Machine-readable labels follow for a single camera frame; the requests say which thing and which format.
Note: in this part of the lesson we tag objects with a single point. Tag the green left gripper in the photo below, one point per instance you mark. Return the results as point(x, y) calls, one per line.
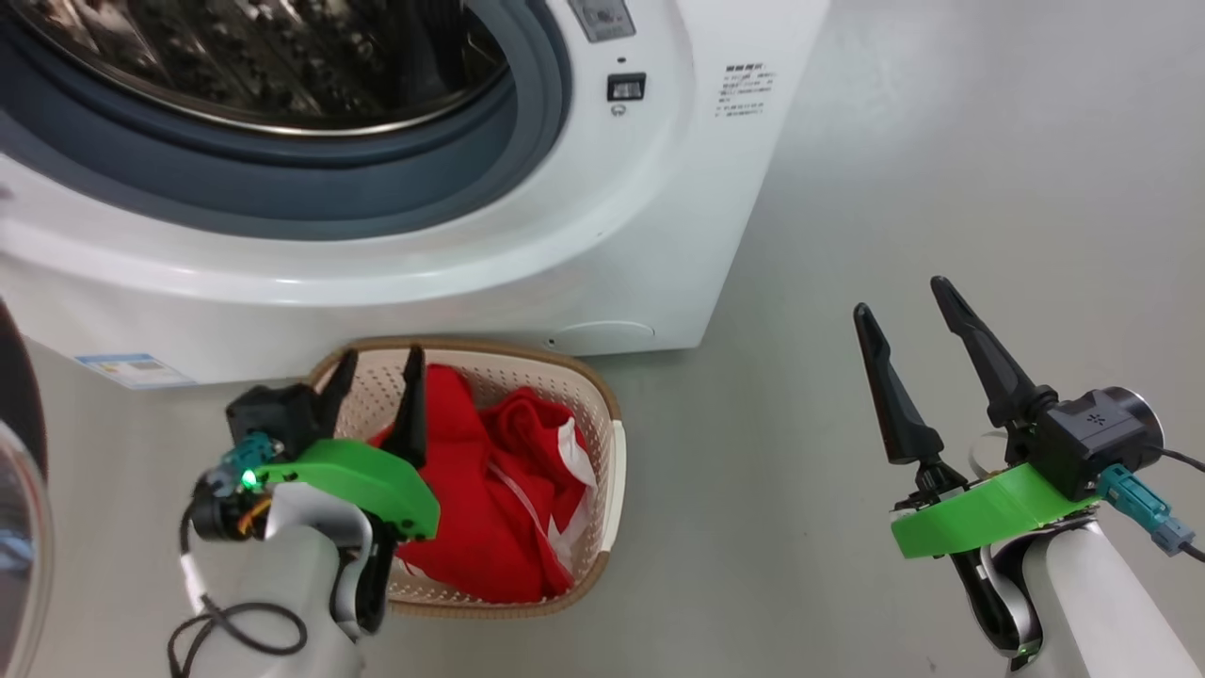
point(377, 480)

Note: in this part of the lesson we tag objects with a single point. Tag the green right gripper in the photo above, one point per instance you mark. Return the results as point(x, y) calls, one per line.
point(988, 518)

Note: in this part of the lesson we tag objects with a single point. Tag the red and white garment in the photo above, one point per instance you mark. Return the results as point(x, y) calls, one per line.
point(480, 508)

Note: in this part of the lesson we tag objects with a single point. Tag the round glass washer door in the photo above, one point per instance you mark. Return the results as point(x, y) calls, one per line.
point(14, 527)

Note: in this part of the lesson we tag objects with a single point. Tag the white front-load washing machine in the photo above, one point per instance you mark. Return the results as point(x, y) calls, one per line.
point(377, 254)

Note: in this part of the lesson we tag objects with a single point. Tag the cream perforated basket brown rim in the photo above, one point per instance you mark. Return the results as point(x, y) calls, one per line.
point(527, 372)

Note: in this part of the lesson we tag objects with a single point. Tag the blue energy label sticker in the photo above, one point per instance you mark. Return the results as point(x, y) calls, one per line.
point(132, 370)

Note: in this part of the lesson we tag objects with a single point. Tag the teal left camera connector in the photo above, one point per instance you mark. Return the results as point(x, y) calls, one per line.
point(247, 457)

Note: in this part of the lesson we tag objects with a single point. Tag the teal camera connector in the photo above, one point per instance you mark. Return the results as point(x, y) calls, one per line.
point(247, 457)
point(1139, 504)

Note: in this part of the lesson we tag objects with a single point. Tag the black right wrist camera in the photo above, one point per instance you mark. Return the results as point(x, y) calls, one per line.
point(1092, 438)

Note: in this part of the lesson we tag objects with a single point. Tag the teal right camera connector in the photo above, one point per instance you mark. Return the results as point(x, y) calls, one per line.
point(1139, 504)

